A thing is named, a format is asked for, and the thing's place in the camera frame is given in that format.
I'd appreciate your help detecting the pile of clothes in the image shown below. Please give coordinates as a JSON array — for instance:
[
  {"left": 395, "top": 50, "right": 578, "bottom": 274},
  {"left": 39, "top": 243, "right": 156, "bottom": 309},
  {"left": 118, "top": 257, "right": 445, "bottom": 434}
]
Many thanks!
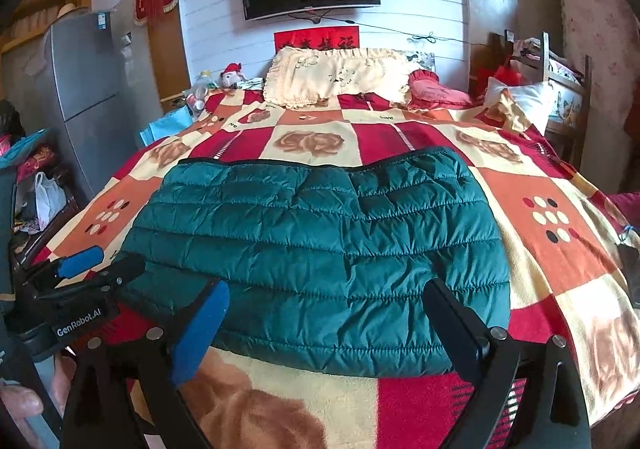
[{"left": 0, "top": 99, "right": 61, "bottom": 180}]

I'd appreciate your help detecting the wooden chair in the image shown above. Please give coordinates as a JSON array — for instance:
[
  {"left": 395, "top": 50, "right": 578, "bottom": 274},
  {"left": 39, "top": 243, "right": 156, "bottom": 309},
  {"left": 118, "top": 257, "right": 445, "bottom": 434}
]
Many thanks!
[{"left": 487, "top": 31, "right": 593, "bottom": 170}]

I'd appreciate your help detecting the cluster of plastic bottles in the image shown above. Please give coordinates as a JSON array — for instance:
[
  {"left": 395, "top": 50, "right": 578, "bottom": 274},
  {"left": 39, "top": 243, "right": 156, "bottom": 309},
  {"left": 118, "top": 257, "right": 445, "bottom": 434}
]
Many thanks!
[{"left": 182, "top": 71, "right": 216, "bottom": 117}]

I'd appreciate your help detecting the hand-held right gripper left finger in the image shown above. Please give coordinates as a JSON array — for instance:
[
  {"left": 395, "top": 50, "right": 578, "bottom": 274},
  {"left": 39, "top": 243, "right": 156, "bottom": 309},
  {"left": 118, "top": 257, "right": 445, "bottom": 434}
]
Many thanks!
[{"left": 60, "top": 279, "right": 232, "bottom": 449}]

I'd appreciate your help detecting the red frilled pillow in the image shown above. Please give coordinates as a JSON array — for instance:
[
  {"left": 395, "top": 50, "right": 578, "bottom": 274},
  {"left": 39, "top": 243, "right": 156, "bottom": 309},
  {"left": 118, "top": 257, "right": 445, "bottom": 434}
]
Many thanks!
[{"left": 407, "top": 69, "right": 473, "bottom": 110}]

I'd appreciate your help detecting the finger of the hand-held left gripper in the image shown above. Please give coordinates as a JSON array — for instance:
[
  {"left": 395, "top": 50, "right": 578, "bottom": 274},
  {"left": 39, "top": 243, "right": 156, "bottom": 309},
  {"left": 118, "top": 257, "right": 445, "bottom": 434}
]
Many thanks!
[
  {"left": 22, "top": 248, "right": 106, "bottom": 291},
  {"left": 35, "top": 254, "right": 147, "bottom": 302}
]

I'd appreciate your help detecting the red wall banner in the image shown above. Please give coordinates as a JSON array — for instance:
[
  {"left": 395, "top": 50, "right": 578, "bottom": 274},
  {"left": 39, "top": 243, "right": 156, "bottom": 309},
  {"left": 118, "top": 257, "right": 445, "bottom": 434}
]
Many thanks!
[{"left": 274, "top": 26, "right": 360, "bottom": 54}]

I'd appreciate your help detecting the grey refrigerator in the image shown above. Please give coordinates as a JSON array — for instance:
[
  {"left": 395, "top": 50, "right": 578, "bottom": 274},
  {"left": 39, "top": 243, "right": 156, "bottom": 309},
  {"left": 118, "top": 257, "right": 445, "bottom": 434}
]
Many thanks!
[{"left": 45, "top": 11, "right": 151, "bottom": 200}]

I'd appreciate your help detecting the red and cream printed blanket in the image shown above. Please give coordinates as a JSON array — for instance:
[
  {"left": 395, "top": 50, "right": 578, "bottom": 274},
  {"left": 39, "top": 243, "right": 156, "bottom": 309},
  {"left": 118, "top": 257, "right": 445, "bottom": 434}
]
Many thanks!
[{"left": 35, "top": 88, "right": 640, "bottom": 449}]

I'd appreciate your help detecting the floral pillow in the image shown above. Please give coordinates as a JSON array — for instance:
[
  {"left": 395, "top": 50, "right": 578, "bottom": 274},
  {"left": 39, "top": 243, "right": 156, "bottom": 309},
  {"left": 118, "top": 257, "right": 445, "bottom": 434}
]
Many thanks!
[{"left": 405, "top": 51, "right": 436, "bottom": 72}]

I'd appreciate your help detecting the plush toy with red hat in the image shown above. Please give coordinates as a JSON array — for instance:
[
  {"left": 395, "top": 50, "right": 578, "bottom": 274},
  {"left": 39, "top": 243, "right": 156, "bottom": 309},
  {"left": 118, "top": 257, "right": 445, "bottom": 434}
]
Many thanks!
[{"left": 220, "top": 63, "right": 246, "bottom": 90}]

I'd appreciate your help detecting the cream frilled pillow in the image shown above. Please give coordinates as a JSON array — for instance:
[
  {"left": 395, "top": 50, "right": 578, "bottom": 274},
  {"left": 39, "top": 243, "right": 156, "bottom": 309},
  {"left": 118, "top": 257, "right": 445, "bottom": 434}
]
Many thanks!
[{"left": 263, "top": 47, "right": 416, "bottom": 108}]

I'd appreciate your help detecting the wooden door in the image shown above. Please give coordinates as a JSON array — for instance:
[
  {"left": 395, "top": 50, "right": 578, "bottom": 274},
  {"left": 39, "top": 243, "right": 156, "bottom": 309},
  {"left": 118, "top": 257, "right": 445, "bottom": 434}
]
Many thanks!
[{"left": 147, "top": 14, "right": 191, "bottom": 114}]

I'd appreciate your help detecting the red fabric decoration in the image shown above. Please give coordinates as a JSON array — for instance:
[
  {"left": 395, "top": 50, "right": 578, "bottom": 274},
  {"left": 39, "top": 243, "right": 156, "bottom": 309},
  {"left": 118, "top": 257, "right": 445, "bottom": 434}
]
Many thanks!
[{"left": 492, "top": 66, "right": 523, "bottom": 87}]

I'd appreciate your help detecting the white plastic bag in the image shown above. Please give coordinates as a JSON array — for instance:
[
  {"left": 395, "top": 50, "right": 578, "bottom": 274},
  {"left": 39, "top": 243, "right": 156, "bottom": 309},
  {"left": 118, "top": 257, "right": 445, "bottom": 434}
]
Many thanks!
[{"left": 34, "top": 172, "right": 67, "bottom": 230}]

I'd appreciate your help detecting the light blue bag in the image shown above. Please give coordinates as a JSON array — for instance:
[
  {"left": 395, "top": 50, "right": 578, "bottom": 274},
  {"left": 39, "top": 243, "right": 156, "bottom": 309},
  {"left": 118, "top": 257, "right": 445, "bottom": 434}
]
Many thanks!
[{"left": 140, "top": 109, "right": 193, "bottom": 147}]

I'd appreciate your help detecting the black wall cable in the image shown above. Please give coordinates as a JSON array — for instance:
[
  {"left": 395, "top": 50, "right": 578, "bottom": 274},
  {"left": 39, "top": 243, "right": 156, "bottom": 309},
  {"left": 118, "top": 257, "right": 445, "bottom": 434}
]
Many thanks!
[{"left": 350, "top": 19, "right": 471, "bottom": 46}]

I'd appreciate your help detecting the person's left hand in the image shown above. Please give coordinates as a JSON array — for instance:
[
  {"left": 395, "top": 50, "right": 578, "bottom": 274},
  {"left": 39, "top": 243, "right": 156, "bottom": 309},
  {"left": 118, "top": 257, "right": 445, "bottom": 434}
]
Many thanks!
[{"left": 0, "top": 381, "right": 46, "bottom": 430}]

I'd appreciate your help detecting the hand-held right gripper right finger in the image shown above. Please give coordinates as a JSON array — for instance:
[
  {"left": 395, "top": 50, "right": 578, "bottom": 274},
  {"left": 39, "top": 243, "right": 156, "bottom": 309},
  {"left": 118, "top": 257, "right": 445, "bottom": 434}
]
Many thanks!
[{"left": 422, "top": 278, "right": 593, "bottom": 449}]

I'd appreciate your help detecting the white pillow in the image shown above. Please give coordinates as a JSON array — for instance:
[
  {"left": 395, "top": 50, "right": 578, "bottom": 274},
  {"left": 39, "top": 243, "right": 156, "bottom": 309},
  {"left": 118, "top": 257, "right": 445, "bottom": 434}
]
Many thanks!
[{"left": 482, "top": 76, "right": 556, "bottom": 134}]

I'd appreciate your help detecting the green puffer jacket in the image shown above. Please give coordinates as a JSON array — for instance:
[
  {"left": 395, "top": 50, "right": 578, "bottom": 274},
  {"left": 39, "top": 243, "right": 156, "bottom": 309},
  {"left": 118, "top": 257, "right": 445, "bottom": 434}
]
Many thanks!
[{"left": 117, "top": 147, "right": 512, "bottom": 377}]

